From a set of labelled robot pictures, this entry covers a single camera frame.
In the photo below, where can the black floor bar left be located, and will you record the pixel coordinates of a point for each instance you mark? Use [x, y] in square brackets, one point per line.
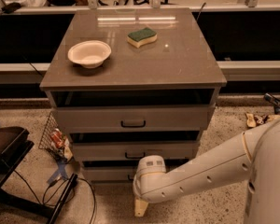
[61, 202]

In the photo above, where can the grey drawer cabinet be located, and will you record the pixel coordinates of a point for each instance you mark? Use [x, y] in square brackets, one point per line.
[177, 69]

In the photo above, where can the wire mesh basket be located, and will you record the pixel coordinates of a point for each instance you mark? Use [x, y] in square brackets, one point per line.
[63, 154]

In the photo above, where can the blue snack bag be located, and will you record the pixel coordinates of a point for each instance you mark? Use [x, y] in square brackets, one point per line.
[274, 101]

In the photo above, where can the white paper bowl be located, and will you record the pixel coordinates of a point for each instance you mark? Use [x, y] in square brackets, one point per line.
[89, 54]

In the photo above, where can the green yellow sponge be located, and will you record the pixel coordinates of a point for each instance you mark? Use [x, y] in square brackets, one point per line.
[141, 37]

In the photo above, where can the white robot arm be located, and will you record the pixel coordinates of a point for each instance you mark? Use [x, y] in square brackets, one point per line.
[253, 156]

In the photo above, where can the snack wrapper on floor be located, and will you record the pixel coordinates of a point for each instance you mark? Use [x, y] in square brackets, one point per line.
[253, 120]

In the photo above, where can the red soda can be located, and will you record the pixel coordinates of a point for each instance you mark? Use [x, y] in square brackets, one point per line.
[57, 139]

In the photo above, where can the black tray stand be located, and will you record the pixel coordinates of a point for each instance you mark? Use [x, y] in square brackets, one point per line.
[14, 145]

